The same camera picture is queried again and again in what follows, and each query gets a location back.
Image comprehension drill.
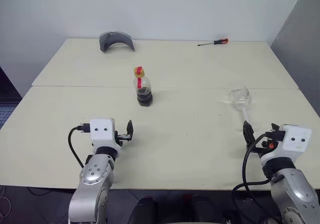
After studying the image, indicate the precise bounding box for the orange and black screwdriver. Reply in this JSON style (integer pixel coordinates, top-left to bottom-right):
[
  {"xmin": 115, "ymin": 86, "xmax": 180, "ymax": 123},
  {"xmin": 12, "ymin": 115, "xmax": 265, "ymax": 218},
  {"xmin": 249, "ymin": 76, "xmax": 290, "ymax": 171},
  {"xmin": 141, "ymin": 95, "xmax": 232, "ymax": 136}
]
[{"xmin": 197, "ymin": 37, "xmax": 230, "ymax": 47}]

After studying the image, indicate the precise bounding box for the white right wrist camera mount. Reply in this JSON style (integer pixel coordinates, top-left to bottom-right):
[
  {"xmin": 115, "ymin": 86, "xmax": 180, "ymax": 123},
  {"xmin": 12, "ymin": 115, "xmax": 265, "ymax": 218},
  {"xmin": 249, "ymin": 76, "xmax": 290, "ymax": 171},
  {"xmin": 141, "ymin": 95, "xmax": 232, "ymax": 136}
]
[{"xmin": 259, "ymin": 124, "xmax": 313, "ymax": 165}]

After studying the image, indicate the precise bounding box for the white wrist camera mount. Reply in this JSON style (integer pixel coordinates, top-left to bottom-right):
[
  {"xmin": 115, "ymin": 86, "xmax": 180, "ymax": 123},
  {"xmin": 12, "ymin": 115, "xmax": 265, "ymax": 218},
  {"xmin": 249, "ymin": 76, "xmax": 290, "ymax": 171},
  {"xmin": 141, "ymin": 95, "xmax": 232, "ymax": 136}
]
[
  {"xmin": 89, "ymin": 118, "xmax": 123, "ymax": 155},
  {"xmin": 259, "ymin": 124, "xmax": 313, "ymax": 165}
]

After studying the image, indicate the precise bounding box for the grey partition panel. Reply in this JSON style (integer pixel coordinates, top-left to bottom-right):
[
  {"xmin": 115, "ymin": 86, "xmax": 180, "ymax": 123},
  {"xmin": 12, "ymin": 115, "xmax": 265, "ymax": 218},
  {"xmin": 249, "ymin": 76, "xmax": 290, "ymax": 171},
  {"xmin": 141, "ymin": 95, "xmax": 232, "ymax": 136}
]
[{"xmin": 270, "ymin": 0, "xmax": 320, "ymax": 115}]

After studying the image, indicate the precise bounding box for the small dark soda bottle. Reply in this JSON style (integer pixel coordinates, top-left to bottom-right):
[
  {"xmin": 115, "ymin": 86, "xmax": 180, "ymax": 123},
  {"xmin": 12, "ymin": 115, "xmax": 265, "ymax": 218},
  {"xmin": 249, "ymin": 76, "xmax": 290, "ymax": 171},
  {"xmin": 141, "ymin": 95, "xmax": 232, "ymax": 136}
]
[{"xmin": 133, "ymin": 65, "xmax": 154, "ymax": 108}]

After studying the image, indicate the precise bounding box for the clear wine glass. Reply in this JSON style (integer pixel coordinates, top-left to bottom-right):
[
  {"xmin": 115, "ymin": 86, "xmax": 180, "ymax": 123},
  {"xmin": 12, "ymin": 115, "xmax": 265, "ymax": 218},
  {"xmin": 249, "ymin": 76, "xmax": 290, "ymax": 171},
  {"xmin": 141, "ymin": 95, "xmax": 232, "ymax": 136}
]
[{"xmin": 221, "ymin": 85, "xmax": 252, "ymax": 133}]

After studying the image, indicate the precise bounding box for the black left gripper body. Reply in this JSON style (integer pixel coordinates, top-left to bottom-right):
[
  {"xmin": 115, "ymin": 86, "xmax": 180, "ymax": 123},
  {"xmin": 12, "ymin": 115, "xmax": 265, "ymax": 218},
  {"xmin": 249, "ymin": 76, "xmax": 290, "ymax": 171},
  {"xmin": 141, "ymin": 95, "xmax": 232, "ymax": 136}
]
[{"xmin": 114, "ymin": 131, "xmax": 133, "ymax": 146}]

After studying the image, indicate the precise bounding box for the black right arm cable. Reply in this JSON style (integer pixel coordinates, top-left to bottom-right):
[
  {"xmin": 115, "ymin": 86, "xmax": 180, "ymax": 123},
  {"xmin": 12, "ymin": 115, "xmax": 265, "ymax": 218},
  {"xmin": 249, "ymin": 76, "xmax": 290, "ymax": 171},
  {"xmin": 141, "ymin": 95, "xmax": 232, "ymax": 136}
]
[{"xmin": 231, "ymin": 123, "xmax": 286, "ymax": 224}]

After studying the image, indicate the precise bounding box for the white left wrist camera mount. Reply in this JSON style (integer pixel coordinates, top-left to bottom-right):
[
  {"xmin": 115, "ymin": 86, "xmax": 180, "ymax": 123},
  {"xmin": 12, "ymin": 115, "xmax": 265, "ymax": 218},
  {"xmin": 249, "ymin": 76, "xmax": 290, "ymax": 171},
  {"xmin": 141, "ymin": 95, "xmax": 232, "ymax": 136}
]
[{"xmin": 89, "ymin": 118, "xmax": 123, "ymax": 155}]

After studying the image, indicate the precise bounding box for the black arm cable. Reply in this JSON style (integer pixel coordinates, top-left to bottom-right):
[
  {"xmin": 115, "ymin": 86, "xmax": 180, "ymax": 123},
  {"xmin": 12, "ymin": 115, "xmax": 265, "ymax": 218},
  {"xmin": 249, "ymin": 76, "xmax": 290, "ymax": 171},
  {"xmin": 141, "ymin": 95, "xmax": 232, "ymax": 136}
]
[
  {"xmin": 67, "ymin": 122, "xmax": 91, "ymax": 169},
  {"xmin": 231, "ymin": 123, "xmax": 286, "ymax": 224}
]

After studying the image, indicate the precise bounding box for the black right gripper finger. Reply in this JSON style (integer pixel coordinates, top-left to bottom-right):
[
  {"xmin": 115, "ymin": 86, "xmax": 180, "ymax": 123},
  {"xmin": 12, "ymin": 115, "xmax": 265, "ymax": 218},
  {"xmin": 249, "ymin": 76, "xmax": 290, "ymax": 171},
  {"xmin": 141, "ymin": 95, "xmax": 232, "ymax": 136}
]
[{"xmin": 242, "ymin": 120, "xmax": 256, "ymax": 150}]

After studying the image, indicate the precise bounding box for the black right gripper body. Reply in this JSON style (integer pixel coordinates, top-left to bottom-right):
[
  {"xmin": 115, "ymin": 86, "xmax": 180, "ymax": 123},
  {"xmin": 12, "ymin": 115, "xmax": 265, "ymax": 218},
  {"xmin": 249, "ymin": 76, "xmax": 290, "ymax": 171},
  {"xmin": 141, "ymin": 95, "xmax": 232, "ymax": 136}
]
[{"xmin": 251, "ymin": 138, "xmax": 277, "ymax": 155}]

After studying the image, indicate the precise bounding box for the thin white wire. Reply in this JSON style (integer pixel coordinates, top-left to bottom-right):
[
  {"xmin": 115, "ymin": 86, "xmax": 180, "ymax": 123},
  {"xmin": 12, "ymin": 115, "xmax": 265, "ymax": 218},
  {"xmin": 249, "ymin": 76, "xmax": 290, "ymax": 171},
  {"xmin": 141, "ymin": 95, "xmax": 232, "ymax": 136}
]
[{"xmin": 0, "ymin": 184, "xmax": 12, "ymax": 220}]

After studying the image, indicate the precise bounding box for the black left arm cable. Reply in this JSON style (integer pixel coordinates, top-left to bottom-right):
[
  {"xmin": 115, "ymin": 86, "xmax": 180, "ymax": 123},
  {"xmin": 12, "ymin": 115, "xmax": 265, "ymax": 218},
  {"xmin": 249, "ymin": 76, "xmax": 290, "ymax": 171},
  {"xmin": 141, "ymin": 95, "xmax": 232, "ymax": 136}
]
[{"xmin": 67, "ymin": 122, "xmax": 91, "ymax": 169}]

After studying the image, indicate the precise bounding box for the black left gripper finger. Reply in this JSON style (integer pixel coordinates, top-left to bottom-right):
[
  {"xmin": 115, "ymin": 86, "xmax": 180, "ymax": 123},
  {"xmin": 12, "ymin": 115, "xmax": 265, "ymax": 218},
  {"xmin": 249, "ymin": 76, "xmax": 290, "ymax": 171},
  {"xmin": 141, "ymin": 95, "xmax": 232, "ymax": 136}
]
[{"xmin": 126, "ymin": 119, "xmax": 134, "ymax": 142}]

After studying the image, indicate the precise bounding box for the grey curved visor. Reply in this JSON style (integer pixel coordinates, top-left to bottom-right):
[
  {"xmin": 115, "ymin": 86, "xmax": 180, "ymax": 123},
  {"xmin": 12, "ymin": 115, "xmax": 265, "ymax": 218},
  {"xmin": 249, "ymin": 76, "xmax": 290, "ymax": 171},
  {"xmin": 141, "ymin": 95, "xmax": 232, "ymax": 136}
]
[{"xmin": 98, "ymin": 31, "xmax": 136, "ymax": 53}]

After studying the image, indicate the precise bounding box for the dark rounded shape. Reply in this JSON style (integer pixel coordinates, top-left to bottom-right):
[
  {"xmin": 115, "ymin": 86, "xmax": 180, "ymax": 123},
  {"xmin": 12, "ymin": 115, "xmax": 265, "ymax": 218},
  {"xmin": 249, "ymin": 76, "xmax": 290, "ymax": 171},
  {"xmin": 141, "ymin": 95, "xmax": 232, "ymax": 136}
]
[{"xmin": 128, "ymin": 196, "xmax": 160, "ymax": 224}]

